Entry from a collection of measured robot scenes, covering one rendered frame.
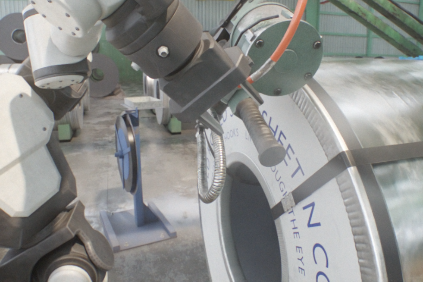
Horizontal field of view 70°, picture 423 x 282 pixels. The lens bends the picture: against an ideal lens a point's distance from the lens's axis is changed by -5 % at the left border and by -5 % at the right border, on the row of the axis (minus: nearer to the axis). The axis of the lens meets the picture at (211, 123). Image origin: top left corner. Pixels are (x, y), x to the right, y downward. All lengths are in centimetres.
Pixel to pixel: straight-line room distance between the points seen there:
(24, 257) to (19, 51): 1158
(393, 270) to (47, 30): 68
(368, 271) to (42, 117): 67
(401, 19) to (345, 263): 154
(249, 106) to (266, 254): 94
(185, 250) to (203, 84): 212
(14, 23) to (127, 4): 1199
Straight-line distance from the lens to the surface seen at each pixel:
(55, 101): 81
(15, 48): 1225
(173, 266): 230
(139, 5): 32
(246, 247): 138
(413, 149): 73
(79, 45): 49
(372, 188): 62
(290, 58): 57
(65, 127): 581
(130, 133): 230
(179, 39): 34
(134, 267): 234
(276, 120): 81
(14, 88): 70
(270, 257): 140
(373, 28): 193
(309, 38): 57
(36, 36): 57
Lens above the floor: 135
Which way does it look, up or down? 11 degrees down
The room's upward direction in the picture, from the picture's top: straight up
